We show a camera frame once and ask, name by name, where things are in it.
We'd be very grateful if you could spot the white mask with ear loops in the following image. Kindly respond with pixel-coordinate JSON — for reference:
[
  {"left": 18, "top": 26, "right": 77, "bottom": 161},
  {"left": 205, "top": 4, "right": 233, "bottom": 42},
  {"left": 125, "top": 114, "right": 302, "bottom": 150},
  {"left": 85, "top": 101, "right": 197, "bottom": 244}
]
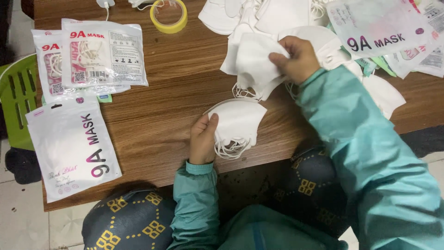
[{"left": 128, "top": 0, "right": 177, "bottom": 11}]

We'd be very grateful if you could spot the green plastic stool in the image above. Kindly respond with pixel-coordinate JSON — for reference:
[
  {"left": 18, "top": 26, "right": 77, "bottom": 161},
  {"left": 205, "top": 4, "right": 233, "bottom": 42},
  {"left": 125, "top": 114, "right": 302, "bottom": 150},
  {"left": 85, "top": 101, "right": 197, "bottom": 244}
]
[{"left": 0, "top": 54, "right": 38, "bottom": 151}]

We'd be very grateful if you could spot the person's right hand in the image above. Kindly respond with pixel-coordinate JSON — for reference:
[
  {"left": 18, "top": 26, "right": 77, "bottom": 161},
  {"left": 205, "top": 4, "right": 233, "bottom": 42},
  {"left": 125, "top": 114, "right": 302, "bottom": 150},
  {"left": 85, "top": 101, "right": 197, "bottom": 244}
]
[{"left": 269, "top": 36, "right": 321, "bottom": 85}]

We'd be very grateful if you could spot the dark floor mat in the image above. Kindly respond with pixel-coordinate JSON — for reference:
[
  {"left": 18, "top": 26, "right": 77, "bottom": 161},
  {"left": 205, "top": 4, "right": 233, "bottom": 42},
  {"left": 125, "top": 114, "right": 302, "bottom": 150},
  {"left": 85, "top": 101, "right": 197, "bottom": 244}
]
[{"left": 400, "top": 125, "right": 444, "bottom": 159}]

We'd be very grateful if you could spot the person's left hand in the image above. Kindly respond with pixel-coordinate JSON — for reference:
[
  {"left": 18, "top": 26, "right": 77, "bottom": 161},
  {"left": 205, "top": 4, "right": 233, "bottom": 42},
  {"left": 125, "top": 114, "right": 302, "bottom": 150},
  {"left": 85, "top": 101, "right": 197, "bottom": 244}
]
[{"left": 189, "top": 113, "right": 220, "bottom": 165}]

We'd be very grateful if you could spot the person's leg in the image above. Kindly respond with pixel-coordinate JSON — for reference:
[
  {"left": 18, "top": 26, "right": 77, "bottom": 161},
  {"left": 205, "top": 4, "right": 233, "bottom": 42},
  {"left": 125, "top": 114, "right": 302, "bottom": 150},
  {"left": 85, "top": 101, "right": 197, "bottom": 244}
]
[
  {"left": 81, "top": 189, "right": 177, "bottom": 250},
  {"left": 272, "top": 145, "right": 351, "bottom": 238}
]

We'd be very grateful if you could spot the person's teal jacket torso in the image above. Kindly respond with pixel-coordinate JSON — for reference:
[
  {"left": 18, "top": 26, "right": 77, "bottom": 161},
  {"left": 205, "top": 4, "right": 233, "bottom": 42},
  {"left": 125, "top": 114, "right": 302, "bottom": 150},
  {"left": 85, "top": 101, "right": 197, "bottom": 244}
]
[{"left": 217, "top": 204, "right": 349, "bottom": 250}]

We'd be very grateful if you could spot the small stack of white masks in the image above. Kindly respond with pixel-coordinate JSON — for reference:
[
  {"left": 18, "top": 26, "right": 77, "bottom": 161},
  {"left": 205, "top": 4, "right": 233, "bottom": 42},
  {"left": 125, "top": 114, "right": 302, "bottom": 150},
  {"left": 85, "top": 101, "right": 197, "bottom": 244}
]
[{"left": 203, "top": 98, "right": 268, "bottom": 160}]

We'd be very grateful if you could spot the heap of empty mask pouches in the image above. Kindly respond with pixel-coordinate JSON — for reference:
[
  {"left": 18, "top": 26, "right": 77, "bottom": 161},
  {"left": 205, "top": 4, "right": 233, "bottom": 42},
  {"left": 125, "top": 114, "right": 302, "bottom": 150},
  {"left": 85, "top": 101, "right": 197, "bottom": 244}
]
[{"left": 326, "top": 0, "right": 444, "bottom": 79}]

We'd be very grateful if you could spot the yellow tape roll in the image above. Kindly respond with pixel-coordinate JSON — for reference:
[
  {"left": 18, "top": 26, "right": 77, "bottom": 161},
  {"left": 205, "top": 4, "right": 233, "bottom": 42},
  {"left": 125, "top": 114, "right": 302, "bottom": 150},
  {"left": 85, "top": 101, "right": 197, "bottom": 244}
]
[{"left": 150, "top": 0, "right": 188, "bottom": 34}]

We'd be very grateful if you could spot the person's right leg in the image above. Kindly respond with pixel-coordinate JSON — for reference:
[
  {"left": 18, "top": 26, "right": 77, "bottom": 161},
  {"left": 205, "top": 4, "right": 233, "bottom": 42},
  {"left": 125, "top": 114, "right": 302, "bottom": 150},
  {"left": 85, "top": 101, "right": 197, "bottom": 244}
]
[{"left": 272, "top": 145, "right": 351, "bottom": 238}]

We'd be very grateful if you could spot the pile of white face masks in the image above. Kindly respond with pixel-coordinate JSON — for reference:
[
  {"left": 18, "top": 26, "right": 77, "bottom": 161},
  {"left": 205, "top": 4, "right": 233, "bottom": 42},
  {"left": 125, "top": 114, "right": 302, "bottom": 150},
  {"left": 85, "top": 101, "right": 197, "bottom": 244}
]
[{"left": 198, "top": 0, "right": 407, "bottom": 120}]

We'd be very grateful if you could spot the person's left leg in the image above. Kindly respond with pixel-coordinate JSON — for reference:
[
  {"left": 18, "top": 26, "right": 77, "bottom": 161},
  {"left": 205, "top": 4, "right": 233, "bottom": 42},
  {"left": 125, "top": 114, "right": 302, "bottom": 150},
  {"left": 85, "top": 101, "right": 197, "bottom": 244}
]
[{"left": 81, "top": 189, "right": 177, "bottom": 250}]

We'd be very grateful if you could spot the filled clear mask packet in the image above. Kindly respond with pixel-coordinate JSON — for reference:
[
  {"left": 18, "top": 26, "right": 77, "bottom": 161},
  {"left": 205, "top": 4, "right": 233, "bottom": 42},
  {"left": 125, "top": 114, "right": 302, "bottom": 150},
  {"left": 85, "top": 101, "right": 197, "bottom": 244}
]
[
  {"left": 61, "top": 18, "right": 149, "bottom": 88},
  {"left": 31, "top": 29, "right": 131, "bottom": 104}
]

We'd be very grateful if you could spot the empty white mask pouch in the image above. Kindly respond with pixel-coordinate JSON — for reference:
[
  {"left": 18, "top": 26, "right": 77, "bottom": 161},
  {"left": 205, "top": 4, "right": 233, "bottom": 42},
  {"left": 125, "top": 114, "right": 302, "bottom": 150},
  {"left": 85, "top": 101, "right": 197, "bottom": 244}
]
[{"left": 25, "top": 97, "right": 123, "bottom": 203}]

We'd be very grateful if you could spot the white charger with cable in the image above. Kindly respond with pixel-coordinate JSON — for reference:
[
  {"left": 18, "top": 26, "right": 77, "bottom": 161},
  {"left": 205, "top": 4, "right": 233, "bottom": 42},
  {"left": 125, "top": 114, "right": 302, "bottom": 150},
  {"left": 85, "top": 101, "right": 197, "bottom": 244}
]
[{"left": 96, "top": 0, "right": 116, "bottom": 22}]

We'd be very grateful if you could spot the white face mask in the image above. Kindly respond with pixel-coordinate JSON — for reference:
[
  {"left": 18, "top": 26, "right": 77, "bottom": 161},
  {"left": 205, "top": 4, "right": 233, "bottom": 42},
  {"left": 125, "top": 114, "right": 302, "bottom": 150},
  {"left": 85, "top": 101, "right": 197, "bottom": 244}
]
[{"left": 221, "top": 33, "right": 291, "bottom": 102}]

